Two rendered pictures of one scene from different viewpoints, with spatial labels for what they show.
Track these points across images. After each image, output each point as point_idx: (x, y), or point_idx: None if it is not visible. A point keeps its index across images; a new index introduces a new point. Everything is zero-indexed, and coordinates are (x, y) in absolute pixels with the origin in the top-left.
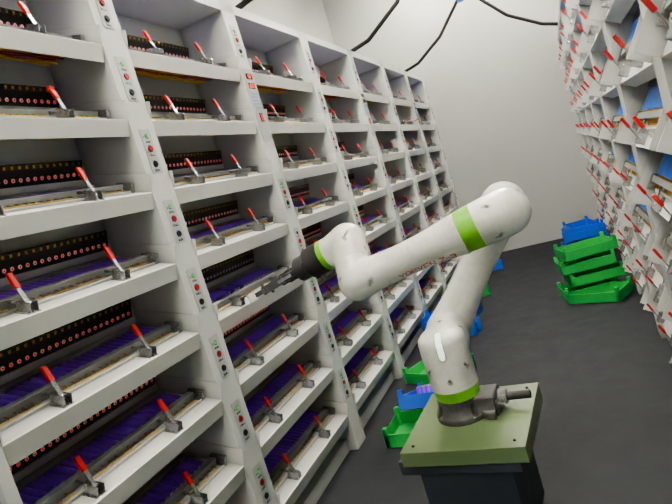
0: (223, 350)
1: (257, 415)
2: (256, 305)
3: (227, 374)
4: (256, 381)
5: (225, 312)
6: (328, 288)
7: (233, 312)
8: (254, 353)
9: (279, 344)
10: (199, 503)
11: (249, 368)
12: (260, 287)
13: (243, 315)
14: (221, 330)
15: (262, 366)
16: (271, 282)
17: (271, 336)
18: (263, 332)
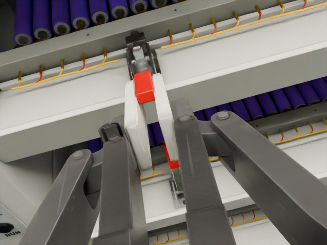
0: (6, 199)
1: (179, 223)
2: (226, 88)
3: (21, 234)
4: (147, 229)
5: (61, 95)
6: None
7: (67, 116)
8: (175, 180)
9: (304, 155)
10: None
11: (152, 196)
12: (126, 119)
13: None
14: (8, 154)
15: (175, 215)
16: (22, 243)
17: (310, 119)
18: (316, 85)
